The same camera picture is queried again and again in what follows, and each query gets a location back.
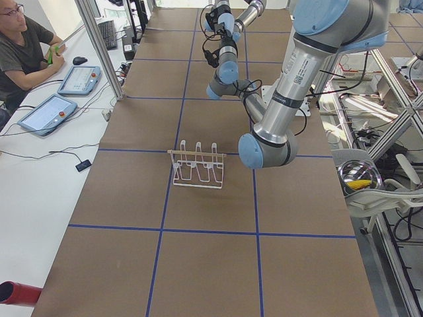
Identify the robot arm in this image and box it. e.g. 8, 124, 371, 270
206, 1, 391, 169
204, 0, 267, 42

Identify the small black puck device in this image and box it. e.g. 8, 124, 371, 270
75, 160, 92, 172

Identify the steel bowl with corn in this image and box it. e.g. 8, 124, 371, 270
338, 159, 383, 196

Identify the far teach pendant tablet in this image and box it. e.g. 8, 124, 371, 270
58, 65, 101, 96

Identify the teach pendant tablet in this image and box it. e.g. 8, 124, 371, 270
58, 65, 101, 96
17, 94, 77, 137

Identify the black computer mouse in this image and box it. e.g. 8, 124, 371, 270
73, 56, 87, 65

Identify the black keyboard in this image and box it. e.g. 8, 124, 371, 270
97, 20, 118, 50

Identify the near teach pendant tablet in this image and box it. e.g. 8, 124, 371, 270
17, 94, 77, 137

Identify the seated person in dark shirt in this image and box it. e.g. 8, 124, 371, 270
1, 1, 65, 127

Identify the red cylinder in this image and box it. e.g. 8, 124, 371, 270
1, 281, 42, 307

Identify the white wire cup holder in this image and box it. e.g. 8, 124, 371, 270
167, 139, 227, 190

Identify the aluminium frame post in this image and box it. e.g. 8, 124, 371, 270
75, 0, 124, 101

